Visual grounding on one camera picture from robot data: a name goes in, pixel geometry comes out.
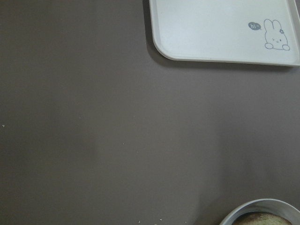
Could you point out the cream rabbit tray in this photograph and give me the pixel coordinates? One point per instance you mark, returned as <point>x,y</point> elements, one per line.
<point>265,32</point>

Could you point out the white round plate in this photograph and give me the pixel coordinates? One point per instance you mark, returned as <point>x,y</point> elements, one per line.
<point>273,206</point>

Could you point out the bread slice on plate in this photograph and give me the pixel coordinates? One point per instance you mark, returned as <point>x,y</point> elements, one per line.
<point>261,218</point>

